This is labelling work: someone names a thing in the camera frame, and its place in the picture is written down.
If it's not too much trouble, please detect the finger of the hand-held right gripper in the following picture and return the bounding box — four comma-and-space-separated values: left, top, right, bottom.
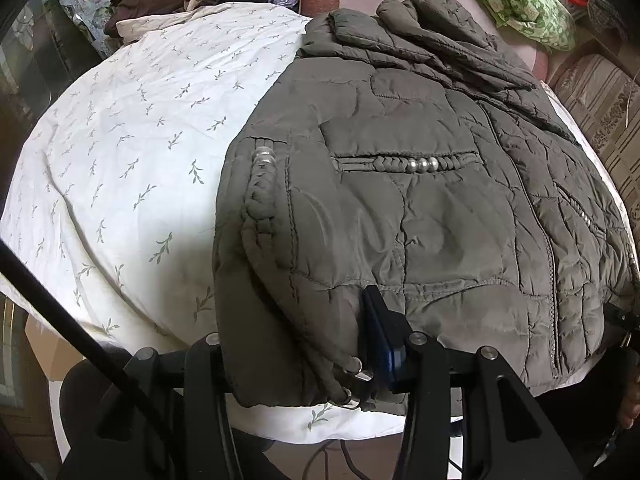
606, 304, 640, 350

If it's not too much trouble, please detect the green and white plastic bag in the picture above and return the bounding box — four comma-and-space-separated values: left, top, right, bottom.
55, 0, 117, 57

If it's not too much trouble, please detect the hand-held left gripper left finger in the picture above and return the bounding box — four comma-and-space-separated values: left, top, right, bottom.
60, 332, 237, 480

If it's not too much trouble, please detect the black cable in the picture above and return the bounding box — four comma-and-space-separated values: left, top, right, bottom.
0, 239, 171, 446

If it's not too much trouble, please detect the white leaf-print bedsheet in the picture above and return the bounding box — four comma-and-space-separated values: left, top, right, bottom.
0, 1, 621, 445

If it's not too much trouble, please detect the grey knit hat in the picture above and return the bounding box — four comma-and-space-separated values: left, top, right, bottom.
587, 0, 630, 45

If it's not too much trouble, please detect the person's right hand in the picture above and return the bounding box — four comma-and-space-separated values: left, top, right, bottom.
618, 374, 640, 432

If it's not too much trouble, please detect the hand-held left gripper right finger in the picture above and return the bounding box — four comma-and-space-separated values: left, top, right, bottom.
360, 284, 582, 480

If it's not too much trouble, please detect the wooden door with glass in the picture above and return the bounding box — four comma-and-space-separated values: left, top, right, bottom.
0, 0, 108, 131

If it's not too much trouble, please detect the olive quilted hooded jacket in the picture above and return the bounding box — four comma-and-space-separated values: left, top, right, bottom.
212, 0, 640, 413

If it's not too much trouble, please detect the brown garment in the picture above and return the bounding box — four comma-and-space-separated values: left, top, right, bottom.
104, 0, 203, 38

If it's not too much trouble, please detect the green patterned blanket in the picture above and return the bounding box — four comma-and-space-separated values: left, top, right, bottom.
440, 0, 577, 54

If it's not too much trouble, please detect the striped beige sofa cushion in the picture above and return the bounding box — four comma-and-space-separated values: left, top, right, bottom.
549, 40, 640, 206

